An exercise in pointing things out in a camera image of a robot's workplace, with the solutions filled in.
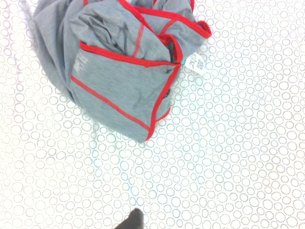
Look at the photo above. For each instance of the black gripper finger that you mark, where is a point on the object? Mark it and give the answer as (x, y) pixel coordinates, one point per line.
(133, 220)

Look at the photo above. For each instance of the grey garment with red trim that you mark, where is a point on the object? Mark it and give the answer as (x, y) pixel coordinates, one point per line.
(114, 95)

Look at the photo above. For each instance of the white circle-patterned bed sheet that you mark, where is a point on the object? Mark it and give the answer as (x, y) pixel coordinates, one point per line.
(226, 155)

